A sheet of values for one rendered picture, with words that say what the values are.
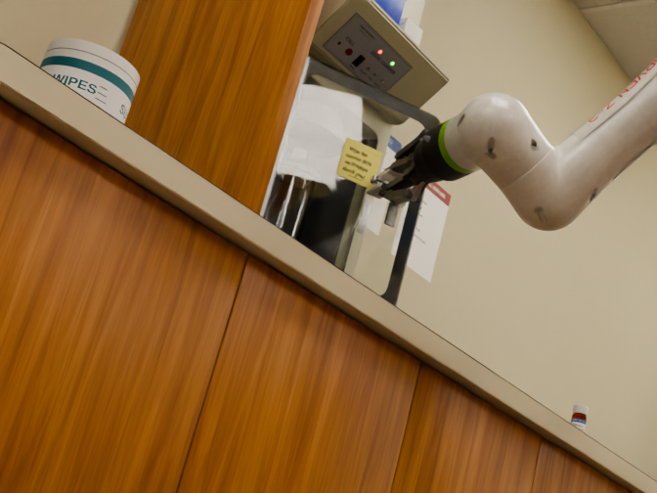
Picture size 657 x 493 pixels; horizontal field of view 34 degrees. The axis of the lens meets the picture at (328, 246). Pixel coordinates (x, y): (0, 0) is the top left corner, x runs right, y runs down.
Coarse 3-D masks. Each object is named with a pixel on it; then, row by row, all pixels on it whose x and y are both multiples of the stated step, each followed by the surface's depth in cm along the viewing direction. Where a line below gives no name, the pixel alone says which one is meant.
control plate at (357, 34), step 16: (336, 32) 192; (352, 32) 193; (368, 32) 194; (336, 48) 194; (352, 48) 195; (368, 48) 197; (384, 48) 198; (352, 64) 198; (368, 64) 199; (384, 64) 201; (400, 64) 202; (368, 80) 202; (384, 80) 203
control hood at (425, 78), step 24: (336, 0) 190; (360, 0) 189; (336, 24) 191; (384, 24) 195; (312, 48) 193; (408, 48) 200; (408, 72) 204; (432, 72) 207; (408, 96) 208; (432, 96) 211
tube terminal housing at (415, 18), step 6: (408, 0) 219; (414, 0) 221; (420, 0) 222; (408, 6) 219; (414, 6) 221; (420, 6) 222; (408, 12) 219; (414, 12) 221; (420, 12) 222; (402, 18) 217; (414, 18) 221; (312, 54) 195; (318, 60) 197
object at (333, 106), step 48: (336, 96) 192; (384, 96) 197; (288, 144) 186; (336, 144) 191; (384, 144) 195; (288, 192) 185; (336, 192) 189; (336, 240) 187; (384, 240) 191; (384, 288) 189
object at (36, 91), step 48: (0, 48) 110; (0, 96) 114; (48, 96) 115; (96, 144) 120; (144, 144) 125; (192, 192) 131; (240, 240) 140; (288, 240) 145; (336, 288) 153; (384, 336) 168; (432, 336) 172; (480, 384) 183; (576, 432) 212; (624, 480) 231
